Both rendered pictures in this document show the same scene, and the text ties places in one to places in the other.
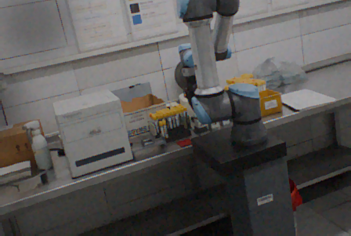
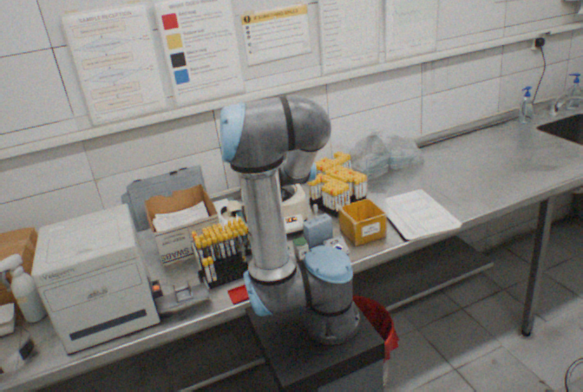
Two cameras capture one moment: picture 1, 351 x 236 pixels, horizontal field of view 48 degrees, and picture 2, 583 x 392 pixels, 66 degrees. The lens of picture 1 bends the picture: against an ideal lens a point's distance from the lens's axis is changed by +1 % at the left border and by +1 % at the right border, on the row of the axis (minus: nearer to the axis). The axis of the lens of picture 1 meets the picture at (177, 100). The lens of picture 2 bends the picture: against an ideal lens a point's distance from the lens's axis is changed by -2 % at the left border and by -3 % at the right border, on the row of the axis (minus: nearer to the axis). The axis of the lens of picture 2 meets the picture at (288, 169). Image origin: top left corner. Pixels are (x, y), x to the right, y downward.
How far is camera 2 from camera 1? 0.69 m
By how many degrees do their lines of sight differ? 11
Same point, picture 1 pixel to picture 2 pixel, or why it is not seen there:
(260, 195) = not seen: outside the picture
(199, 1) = (257, 142)
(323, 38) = (449, 99)
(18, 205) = not seen: outside the picture
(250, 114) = (335, 304)
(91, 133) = (92, 295)
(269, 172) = (357, 378)
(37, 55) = (27, 133)
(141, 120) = (180, 240)
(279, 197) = not seen: outside the picture
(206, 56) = (268, 224)
